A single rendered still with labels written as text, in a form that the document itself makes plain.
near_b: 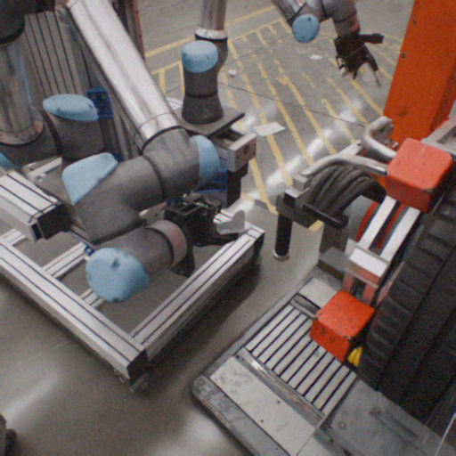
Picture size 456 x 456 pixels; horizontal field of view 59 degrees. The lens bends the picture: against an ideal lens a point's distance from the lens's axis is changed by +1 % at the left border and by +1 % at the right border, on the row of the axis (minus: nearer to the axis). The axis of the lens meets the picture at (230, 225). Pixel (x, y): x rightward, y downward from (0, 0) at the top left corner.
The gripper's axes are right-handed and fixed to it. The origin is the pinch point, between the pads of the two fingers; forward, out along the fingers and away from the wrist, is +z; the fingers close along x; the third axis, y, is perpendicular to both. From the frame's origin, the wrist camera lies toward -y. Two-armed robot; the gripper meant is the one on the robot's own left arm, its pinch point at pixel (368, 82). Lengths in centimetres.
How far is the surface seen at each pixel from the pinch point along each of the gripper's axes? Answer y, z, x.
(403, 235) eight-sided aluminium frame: 48, -17, 78
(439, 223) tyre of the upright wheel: 46, -22, 84
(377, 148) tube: 33, -14, 52
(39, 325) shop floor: 160, 25, -28
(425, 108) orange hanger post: 0.2, 3.5, 26.2
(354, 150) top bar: 36, -14, 47
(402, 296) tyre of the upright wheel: 55, -14, 85
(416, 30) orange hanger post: -4.7, -17.6, 21.7
